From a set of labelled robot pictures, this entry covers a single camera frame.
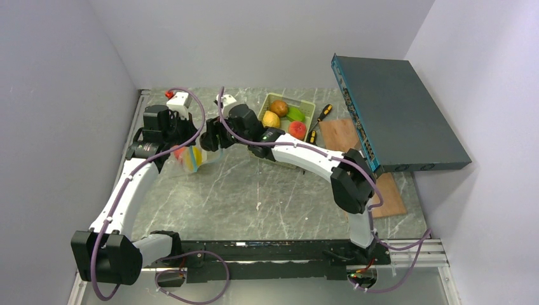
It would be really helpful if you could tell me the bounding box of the yellow green starfruit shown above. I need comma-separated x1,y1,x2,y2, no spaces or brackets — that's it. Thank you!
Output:
182,146,203,173

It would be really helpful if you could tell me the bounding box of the pink orange peach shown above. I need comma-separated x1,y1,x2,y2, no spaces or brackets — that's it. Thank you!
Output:
288,121,308,140

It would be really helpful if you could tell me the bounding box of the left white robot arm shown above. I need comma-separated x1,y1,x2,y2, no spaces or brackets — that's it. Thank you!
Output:
71,105,200,285

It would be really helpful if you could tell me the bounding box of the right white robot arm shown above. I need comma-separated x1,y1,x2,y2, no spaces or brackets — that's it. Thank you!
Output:
200,104,376,264

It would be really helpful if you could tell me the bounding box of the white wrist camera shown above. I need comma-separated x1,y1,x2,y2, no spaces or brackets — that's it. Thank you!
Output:
221,94,240,112
165,91,192,120

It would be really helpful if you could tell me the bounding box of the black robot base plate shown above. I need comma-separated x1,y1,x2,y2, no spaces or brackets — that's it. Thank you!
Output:
150,239,391,283

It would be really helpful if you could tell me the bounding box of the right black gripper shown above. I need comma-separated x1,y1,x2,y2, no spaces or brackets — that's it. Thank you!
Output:
201,114,251,152

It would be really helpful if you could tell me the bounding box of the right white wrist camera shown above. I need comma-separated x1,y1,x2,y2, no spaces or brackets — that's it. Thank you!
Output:
221,94,240,112

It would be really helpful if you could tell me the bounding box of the yellow lemon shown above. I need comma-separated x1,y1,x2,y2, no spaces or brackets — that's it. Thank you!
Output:
261,111,280,128

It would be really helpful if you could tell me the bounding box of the brown wooden board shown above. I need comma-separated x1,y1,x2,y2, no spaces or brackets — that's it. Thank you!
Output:
319,119,407,219

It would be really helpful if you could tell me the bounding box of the pale green plastic basket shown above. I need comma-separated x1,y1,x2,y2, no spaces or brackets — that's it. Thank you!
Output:
256,93,317,141

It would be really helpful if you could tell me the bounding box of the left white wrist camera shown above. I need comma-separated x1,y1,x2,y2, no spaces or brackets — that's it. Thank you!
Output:
165,91,192,120

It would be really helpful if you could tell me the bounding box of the brown kiwi fruit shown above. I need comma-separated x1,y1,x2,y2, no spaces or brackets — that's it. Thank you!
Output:
269,100,289,118

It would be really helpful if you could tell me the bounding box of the red orange mango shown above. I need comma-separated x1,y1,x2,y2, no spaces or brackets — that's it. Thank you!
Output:
172,146,186,161

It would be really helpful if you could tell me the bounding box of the dark blue network switch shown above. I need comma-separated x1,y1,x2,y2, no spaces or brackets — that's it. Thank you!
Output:
331,55,472,174

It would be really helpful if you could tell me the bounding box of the clear zip top bag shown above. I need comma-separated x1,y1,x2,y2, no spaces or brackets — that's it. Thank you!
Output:
172,145,224,173

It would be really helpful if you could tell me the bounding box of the orange black screwdriver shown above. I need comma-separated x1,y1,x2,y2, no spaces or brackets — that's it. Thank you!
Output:
311,104,333,129

